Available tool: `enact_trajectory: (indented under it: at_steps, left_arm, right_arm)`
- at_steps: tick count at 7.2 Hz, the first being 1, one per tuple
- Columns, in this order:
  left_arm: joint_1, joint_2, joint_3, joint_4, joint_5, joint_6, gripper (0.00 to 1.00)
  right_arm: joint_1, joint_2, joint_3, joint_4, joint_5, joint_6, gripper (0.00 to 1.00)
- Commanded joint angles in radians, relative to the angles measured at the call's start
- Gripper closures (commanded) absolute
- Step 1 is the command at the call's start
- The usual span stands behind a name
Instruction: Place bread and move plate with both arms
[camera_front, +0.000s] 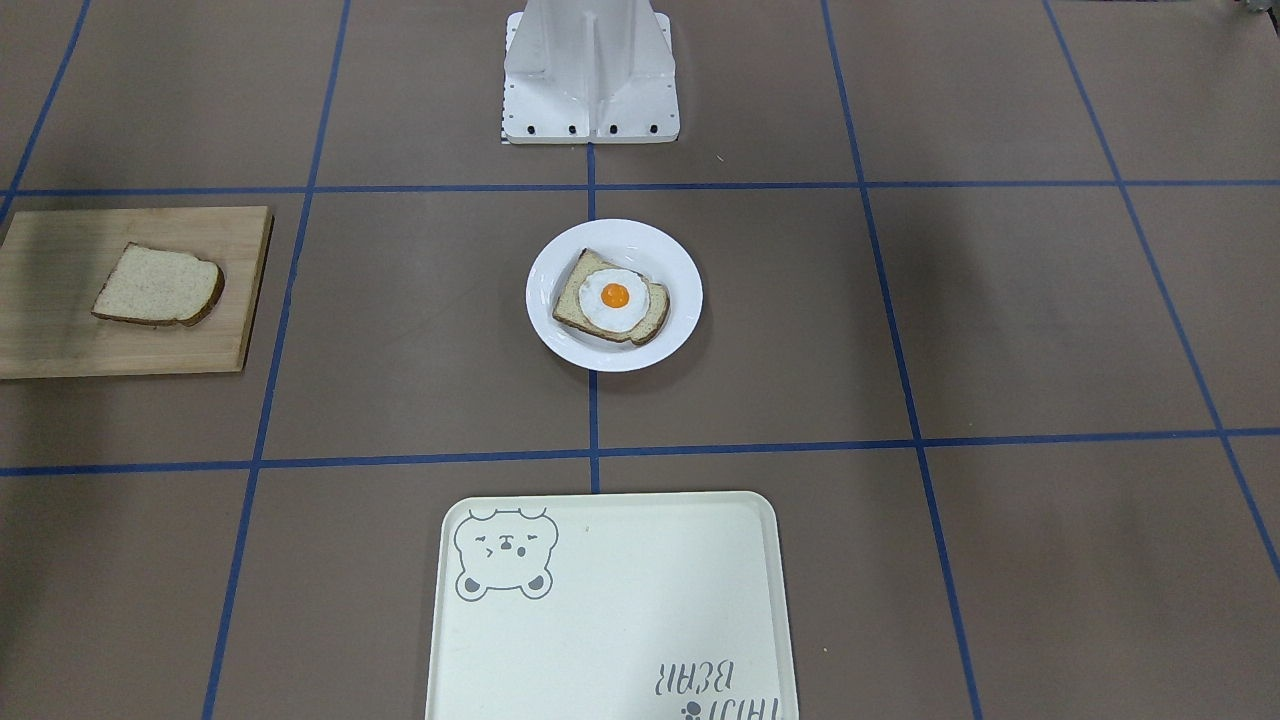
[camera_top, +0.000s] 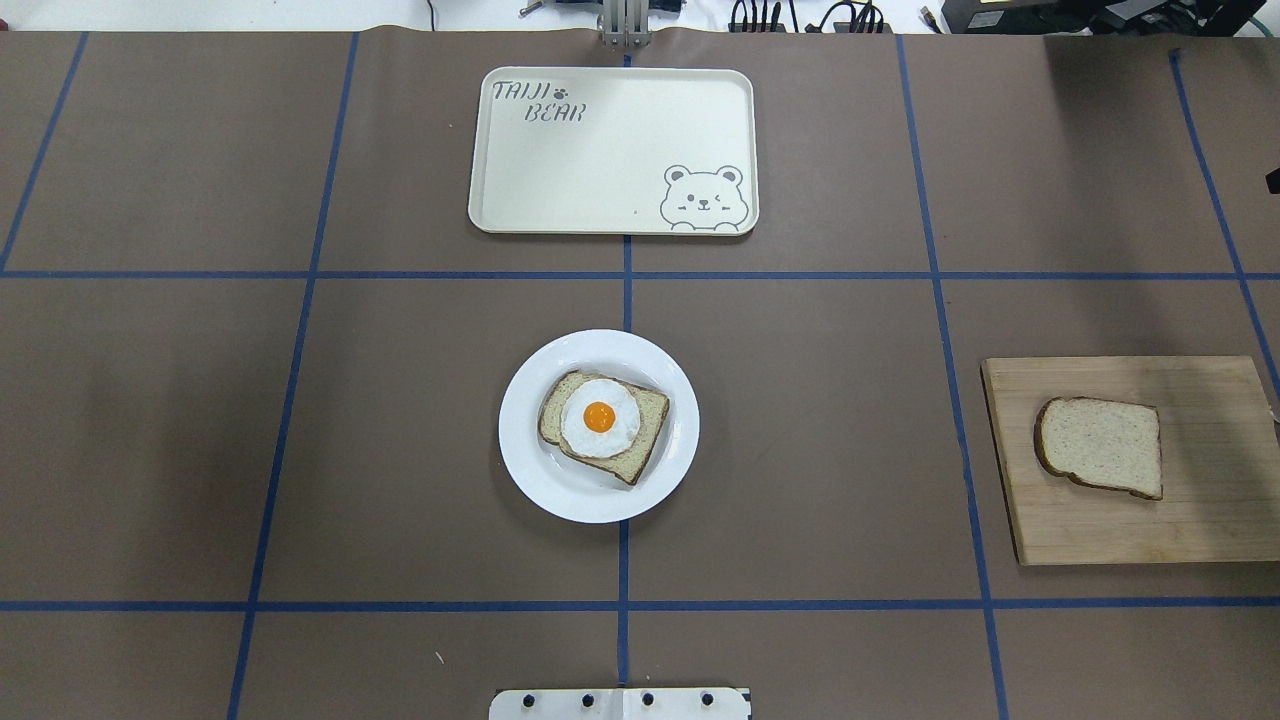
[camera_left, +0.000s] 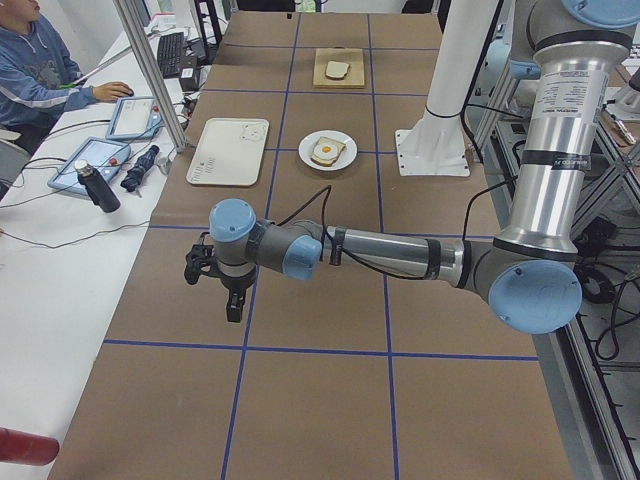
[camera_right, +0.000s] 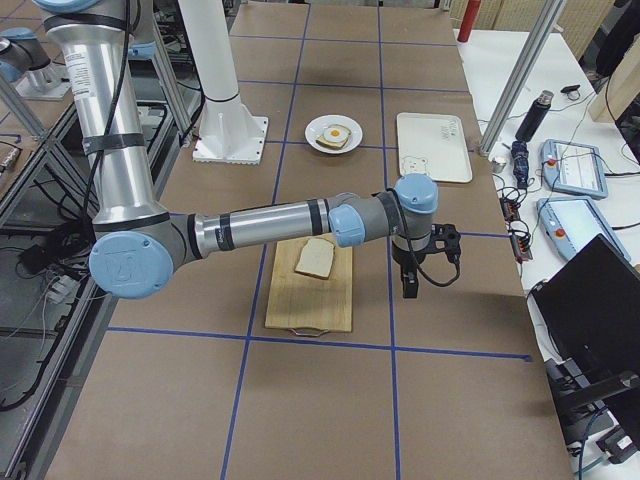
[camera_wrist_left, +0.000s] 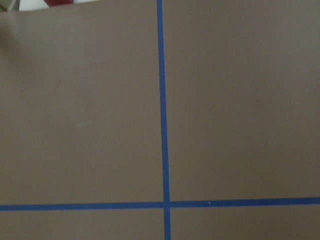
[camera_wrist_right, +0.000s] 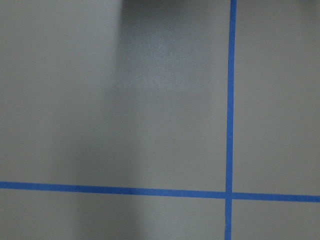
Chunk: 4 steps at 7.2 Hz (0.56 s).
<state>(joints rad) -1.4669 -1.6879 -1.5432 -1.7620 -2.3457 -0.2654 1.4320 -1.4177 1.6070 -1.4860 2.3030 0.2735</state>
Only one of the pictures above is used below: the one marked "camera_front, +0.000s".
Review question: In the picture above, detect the wooden cutting board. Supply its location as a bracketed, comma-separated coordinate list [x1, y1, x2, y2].
[1, 206, 273, 380]

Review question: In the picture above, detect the white round plate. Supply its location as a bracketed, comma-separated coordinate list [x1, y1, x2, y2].
[525, 219, 703, 373]

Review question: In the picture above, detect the cream bear serving tray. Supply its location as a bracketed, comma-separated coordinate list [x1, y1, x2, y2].
[424, 491, 800, 719]

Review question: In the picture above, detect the bread slice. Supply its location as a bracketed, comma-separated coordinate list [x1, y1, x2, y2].
[90, 242, 227, 327]
[552, 249, 669, 346]

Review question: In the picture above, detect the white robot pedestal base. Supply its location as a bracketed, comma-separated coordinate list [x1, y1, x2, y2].
[500, 1, 681, 145]

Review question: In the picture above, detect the fried egg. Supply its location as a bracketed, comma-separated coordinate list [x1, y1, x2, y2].
[576, 268, 652, 337]

